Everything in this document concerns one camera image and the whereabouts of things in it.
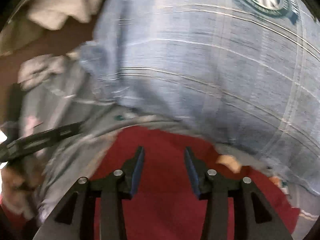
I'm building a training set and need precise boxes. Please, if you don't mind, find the dark red sweater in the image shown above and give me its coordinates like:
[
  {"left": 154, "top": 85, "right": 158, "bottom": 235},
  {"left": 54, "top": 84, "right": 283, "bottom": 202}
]
[{"left": 91, "top": 126, "right": 300, "bottom": 239}]

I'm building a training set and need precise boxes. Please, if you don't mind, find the person's left hand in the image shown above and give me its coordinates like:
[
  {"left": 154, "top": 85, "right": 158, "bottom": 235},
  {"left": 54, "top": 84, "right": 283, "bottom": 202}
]
[{"left": 1, "top": 155, "right": 44, "bottom": 220}]

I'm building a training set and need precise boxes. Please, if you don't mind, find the grey plaid bed quilt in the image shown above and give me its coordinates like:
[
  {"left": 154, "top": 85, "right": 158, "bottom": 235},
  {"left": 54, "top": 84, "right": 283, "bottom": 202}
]
[{"left": 17, "top": 52, "right": 320, "bottom": 240}]

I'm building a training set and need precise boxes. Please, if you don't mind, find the beige cloth pile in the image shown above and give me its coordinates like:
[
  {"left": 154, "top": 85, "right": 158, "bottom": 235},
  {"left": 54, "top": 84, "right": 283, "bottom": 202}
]
[{"left": 1, "top": 0, "right": 103, "bottom": 56}]

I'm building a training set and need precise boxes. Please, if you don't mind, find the blue plaid pillow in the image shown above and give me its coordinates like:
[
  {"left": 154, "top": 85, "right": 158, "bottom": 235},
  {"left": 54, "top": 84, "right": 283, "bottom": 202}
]
[{"left": 79, "top": 0, "right": 319, "bottom": 194}]

